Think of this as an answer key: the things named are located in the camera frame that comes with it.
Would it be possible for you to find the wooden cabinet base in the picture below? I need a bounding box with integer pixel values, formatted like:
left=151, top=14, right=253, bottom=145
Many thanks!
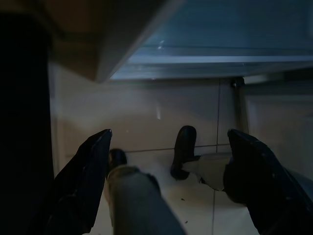
left=14, top=0, right=154, bottom=83

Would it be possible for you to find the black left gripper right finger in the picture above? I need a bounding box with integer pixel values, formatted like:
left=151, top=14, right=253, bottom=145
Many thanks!
left=223, top=128, right=313, bottom=235

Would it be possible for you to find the robot right leg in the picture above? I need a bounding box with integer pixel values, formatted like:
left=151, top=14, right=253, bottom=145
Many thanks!
left=170, top=125, right=232, bottom=193

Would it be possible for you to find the robot leg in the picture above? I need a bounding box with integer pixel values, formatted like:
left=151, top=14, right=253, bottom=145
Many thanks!
left=104, top=148, right=188, bottom=235
left=170, top=125, right=232, bottom=193

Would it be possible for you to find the robot left leg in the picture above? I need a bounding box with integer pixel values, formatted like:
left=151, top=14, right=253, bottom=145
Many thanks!
left=104, top=148, right=188, bottom=235

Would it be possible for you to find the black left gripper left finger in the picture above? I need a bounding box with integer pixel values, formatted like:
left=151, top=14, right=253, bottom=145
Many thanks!
left=26, top=129, right=113, bottom=235

